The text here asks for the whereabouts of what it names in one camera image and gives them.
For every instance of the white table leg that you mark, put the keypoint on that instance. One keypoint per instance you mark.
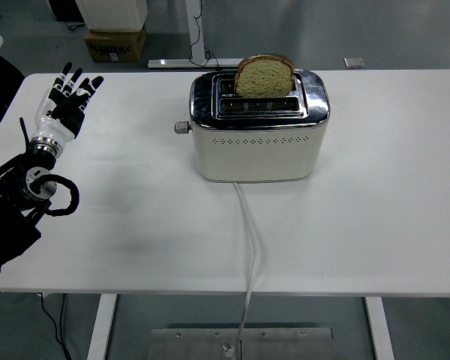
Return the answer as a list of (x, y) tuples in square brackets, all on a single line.
[(378, 330), (101, 326)]

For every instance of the small grey floor plate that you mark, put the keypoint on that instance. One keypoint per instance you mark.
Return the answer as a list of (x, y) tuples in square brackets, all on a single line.
[(353, 62)]

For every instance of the black box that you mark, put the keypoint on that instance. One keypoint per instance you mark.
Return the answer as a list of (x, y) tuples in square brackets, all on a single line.
[(65, 9)]

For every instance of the grey toaster lever knob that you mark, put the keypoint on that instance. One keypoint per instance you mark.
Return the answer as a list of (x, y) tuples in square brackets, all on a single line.
[(181, 127)]

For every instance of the cream chrome toaster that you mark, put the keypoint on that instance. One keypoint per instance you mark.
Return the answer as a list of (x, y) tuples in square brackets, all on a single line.
[(255, 161)]

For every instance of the grey metal plate with screws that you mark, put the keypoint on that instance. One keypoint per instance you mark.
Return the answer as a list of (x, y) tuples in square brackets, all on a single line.
[(285, 345)]

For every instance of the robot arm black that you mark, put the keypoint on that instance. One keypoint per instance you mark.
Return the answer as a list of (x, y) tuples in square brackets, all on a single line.
[(7, 225)]

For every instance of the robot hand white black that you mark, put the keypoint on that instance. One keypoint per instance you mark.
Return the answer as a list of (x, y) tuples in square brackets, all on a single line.
[(48, 125)]

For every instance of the white desk leg frame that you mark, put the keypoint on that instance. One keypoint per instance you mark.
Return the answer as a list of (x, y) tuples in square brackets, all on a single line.
[(195, 30)]

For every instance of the brown bread slice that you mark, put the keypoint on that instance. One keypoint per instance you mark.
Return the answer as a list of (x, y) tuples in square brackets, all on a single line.
[(264, 78)]

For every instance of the black chair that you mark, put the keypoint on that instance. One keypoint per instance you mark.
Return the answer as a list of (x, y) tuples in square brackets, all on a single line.
[(3, 78)]

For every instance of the brown cardboard box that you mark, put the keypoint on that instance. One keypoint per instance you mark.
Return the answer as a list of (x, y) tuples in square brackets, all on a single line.
[(112, 47)]

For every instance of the white plastic container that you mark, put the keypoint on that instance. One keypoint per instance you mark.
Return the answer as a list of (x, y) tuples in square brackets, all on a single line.
[(112, 13)]

